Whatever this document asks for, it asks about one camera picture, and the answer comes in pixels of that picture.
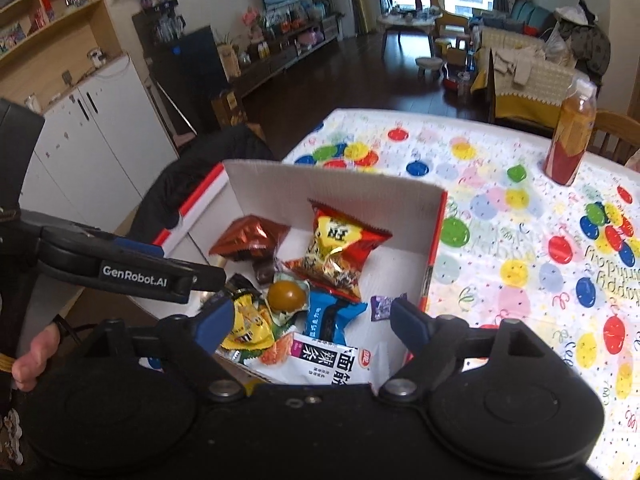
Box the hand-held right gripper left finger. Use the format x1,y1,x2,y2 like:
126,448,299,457
55,294,248,403

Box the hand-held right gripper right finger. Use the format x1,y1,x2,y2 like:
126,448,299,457
377,297,576,403

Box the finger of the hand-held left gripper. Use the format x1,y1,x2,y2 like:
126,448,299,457
35,225,228,306

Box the purple candy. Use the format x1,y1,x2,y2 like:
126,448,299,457
370,294,409,322

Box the brown egg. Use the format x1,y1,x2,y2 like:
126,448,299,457
267,274,311,331

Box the white snack packet purple label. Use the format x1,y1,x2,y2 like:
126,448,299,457
292,332,397,387

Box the blue snack packet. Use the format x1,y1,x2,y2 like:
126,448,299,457
302,285,369,346

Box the shiny brown snack packet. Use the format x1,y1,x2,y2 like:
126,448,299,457
208,215,291,263

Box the red and yellow snack packet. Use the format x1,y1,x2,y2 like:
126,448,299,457
283,201,394,304

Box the red and white cardboard box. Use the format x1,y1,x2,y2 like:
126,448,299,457
127,159,449,387

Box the person's left hand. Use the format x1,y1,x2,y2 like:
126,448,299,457
11,324,62,394

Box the white cabinet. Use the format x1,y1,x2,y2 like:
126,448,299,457
19,54,181,232

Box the black cloth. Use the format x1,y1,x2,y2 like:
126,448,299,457
129,124,274,247

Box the brown cardboard box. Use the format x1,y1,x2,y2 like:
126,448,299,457
212,90,249,129

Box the black cabinet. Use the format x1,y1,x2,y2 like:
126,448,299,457
132,2,231,137

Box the orange juice bottle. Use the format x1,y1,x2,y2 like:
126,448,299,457
543,79,599,187

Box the dark television cabinet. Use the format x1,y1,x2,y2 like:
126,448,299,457
224,15,346,99

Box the round stool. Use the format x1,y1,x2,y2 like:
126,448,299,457
415,56,445,79

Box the sofa with yellow cover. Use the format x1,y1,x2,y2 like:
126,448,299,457
471,25,597,122

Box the wooden chair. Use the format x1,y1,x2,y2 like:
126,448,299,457
587,110,640,166

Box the oval coffee table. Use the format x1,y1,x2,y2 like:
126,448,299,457
377,10,444,57

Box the teal sofa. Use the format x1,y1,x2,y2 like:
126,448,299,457
507,0,557,32

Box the pile of clothes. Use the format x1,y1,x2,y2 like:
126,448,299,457
554,0,612,79

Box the wooden wall shelf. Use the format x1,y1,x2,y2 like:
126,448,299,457
0,0,124,112

